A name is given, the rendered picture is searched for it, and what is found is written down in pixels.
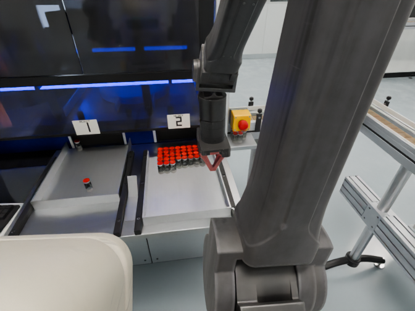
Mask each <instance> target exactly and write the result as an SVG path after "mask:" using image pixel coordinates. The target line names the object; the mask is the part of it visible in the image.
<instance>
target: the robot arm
mask: <svg viewBox="0 0 415 311"><path fill-rule="evenodd" d="M266 1H267V0H220V3H219V8H218V11H217V15H216V19H215V22H214V25H213V27H212V30H211V32H210V34H208V36H207V37H206V40H205V43H204V44H202V45H201V51H200V55H199V59H193V64H192V74H191V76H192V80H193V82H194V85H195V91H196V93H197V97H198V102H199V116H200V120H199V123H200V127H197V129H196V130H197V131H196V139H197V142H198V149H199V154H200V156H201V158H202V159H203V160H204V162H205V164H206V165H207V167H208V169H209V170H210V171H216V169H217V167H218V166H219V164H220V163H221V161H222V160H223V159H224V157H230V152H231V148H230V144H229V142H228V139H227V136H226V134H225V116H226V99H227V94H226V93H235V90H236V85H237V78H238V71H239V68H240V66H241V64H242V55H243V51H244V48H245V45H246V43H247V41H248V39H249V37H250V34H251V32H252V30H253V28H254V26H255V24H256V22H257V20H258V18H259V16H260V14H261V11H262V9H263V7H264V5H265V3H266ZM414 5H415V0H288V3H287V8H286V12H285V17H284V21H283V26H282V32H281V35H280V41H279V46H278V50H277V55H276V58H275V64H274V69H273V72H272V78H271V81H270V87H269V92H268V96H267V101H266V106H265V110H264V115H263V119H262V124H261V130H260V133H259V139H258V144H257V148H256V153H255V157H254V162H253V166H252V169H251V173H250V176H249V180H248V182H247V185H246V188H245V190H244V192H243V195H242V197H241V199H240V201H239V202H238V203H237V204H236V206H235V210H234V213H233V217H218V218H211V221H210V226H209V234H206V235H205V237H204V245H203V282H204V296H205V302H206V309H207V311H320V310H322V308H323V307H324V305H325V302H326V298H327V274H326V270H325V265H326V263H327V261H328V259H329V257H330V255H331V253H332V251H333V244H332V242H331V240H330V238H329V236H328V234H327V232H326V230H325V229H324V227H323V226H322V221H323V217H324V214H325V210H326V208H327V205H328V203H329V200H330V197H331V195H332V193H333V191H334V188H335V186H336V184H337V181H338V179H339V177H340V175H341V172H342V170H343V168H344V166H345V163H346V161H347V158H348V156H349V154H350V152H351V149H352V147H353V144H354V142H355V140H356V138H357V136H358V133H359V131H360V129H361V127H362V124H363V122H364V119H365V118H366V115H367V113H368V110H369V108H370V106H371V104H372V101H373V99H374V96H375V94H376V92H377V90H378V88H379V85H380V82H381V81H382V78H383V76H384V74H385V71H386V69H387V67H388V65H389V62H390V60H391V58H392V55H393V53H394V51H395V48H396V46H397V44H398V42H399V40H400V37H401V34H402V32H403V30H404V28H405V26H406V23H407V21H408V19H409V16H410V14H411V12H412V9H413V7H414ZM214 154H216V158H215V161H214V163H213V164H211V163H210V161H209V159H208V156H209V155H214Z"/></svg>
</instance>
